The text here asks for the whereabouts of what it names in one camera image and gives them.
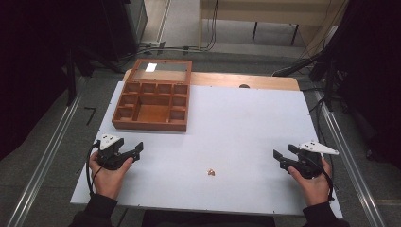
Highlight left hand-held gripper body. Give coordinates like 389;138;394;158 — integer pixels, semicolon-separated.
96;133;141;171

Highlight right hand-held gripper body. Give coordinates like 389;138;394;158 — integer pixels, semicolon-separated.
279;140;340;181

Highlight brown wooden compartment tray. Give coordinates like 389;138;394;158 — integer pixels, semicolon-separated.
111;58;194;133

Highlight person's left hand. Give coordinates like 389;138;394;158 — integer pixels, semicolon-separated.
88;150;134;201

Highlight person's right hand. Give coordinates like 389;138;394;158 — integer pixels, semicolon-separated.
288;157;333;208

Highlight black hex key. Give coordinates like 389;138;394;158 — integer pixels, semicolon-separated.
83;106;97;127

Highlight white table board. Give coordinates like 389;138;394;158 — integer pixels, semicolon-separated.
69;80;344;219

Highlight wooden table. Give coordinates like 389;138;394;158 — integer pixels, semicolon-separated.
122;68;301;92

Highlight black equipment stand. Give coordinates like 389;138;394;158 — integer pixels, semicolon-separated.
307;55;349;113

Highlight black tripod stand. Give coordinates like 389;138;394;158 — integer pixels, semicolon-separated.
63;44;125;107

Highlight person's dark lap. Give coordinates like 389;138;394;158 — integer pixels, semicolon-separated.
141;209;276;227

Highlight black curtain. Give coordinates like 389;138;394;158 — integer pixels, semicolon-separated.
0;0;105;162
327;0;401;171

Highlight dark cabinet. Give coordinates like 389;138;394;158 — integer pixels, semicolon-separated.
99;0;148;62

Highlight light wooden desk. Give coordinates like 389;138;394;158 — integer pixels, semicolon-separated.
198;0;350;50

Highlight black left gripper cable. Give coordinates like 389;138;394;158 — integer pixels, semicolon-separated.
85;141;105;197

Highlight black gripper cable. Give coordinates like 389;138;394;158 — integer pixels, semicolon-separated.
310;154;336;202
85;141;105;197

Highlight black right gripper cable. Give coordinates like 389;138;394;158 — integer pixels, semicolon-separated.
310;154;336;202

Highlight aluminium floor rail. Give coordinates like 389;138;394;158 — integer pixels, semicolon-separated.
314;90;388;227
5;93;83;227

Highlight black floor cables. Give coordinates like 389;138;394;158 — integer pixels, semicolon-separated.
119;0;220;64

